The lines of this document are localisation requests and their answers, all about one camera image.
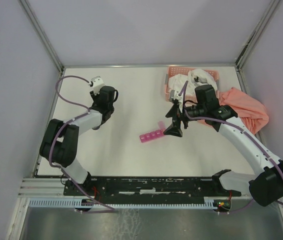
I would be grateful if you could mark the pink plastic basket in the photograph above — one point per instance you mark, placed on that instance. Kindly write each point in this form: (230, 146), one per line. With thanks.
(174, 70)

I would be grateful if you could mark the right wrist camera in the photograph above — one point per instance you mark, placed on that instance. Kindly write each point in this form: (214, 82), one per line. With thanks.
(177, 99)

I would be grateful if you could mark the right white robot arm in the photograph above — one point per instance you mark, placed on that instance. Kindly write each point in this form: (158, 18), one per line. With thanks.
(265, 185)

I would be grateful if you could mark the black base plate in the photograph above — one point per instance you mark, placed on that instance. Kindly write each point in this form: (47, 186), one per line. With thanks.
(124, 190)

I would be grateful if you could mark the aluminium frame post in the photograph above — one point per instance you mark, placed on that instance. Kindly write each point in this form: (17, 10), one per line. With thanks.
(257, 33)
(34, 21)

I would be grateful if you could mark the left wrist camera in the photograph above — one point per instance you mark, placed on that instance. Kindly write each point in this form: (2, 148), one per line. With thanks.
(96, 84)

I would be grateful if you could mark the pink weekly pill organizer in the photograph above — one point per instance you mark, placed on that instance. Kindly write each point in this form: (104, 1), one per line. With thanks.
(153, 135)

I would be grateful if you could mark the left aluminium frame post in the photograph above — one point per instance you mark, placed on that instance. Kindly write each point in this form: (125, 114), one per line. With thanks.
(34, 21)

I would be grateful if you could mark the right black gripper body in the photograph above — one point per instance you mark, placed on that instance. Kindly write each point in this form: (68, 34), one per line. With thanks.
(179, 117)

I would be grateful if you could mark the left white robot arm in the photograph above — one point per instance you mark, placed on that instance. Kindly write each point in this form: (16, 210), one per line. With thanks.
(60, 142)

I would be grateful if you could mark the salmon pink cloth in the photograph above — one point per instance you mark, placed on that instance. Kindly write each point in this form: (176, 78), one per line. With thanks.
(252, 113)

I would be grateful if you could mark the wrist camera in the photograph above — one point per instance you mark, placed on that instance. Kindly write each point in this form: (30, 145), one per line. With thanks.
(177, 99)
(96, 84)

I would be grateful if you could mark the right aluminium frame post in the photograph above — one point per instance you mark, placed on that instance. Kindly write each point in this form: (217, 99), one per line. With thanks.
(257, 33)

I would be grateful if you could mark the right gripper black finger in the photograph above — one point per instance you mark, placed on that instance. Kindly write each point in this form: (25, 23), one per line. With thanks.
(174, 129)
(174, 112)

